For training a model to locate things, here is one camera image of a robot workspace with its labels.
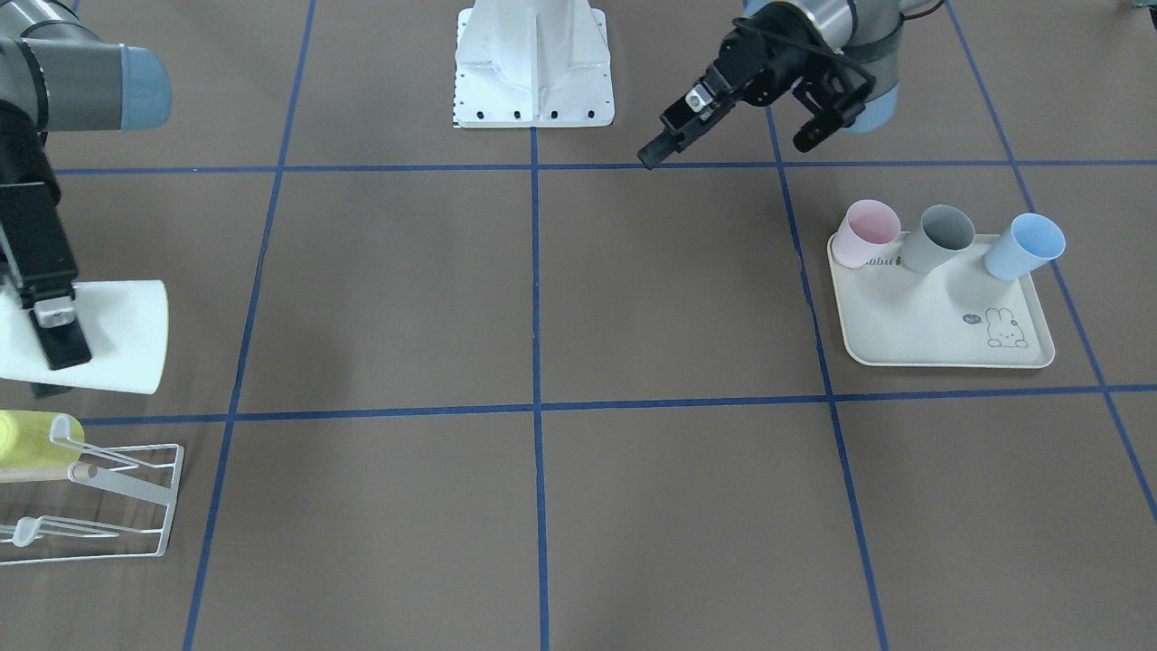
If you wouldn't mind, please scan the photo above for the cream rabbit tray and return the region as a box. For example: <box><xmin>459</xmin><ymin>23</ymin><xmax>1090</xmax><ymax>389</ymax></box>
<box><xmin>827</xmin><ymin>234</ymin><xmax>1057</xmax><ymax>368</ymax></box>

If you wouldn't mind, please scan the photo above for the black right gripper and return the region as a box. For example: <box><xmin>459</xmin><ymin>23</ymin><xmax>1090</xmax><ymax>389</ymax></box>
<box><xmin>1</xmin><ymin>117</ymin><xmax>93</xmax><ymax>371</ymax></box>

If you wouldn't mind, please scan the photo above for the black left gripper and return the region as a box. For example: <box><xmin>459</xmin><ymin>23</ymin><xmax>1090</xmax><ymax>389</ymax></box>
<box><xmin>638</xmin><ymin>5</ymin><xmax>876</xmax><ymax>170</ymax></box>

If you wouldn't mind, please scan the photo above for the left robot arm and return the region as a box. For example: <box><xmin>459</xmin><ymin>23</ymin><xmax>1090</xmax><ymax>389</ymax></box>
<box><xmin>638</xmin><ymin>1</ymin><xmax>941</xmax><ymax>169</ymax></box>

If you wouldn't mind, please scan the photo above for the grey plastic cup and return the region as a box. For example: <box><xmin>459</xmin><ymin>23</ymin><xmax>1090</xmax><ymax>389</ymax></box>
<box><xmin>899</xmin><ymin>204</ymin><xmax>977</xmax><ymax>275</ymax></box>

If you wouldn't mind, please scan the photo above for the pink plastic cup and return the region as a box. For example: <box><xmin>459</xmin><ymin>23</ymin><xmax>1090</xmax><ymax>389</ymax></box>
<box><xmin>830</xmin><ymin>199</ymin><xmax>901</xmax><ymax>269</ymax></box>

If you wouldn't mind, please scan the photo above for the white wire cup rack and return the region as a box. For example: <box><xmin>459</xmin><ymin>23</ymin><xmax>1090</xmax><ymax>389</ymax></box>
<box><xmin>3</xmin><ymin>413</ymin><xmax>185</xmax><ymax>565</ymax></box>

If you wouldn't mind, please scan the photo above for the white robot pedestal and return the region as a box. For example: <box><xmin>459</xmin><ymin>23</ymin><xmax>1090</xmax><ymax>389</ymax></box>
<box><xmin>452</xmin><ymin>1</ymin><xmax>616</xmax><ymax>130</ymax></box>

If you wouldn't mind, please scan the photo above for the pale green white cup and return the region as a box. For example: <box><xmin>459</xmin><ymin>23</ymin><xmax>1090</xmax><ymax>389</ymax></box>
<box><xmin>1</xmin><ymin>279</ymin><xmax>169</xmax><ymax>394</ymax></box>

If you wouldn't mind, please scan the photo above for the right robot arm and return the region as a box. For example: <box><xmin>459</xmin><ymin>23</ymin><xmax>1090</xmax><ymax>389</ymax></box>
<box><xmin>1</xmin><ymin>1</ymin><xmax>174</xmax><ymax>371</ymax></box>

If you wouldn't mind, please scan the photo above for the yellow plastic cup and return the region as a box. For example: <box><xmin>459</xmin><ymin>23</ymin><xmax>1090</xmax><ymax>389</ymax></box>
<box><xmin>1</xmin><ymin>410</ymin><xmax>81</xmax><ymax>469</ymax></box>

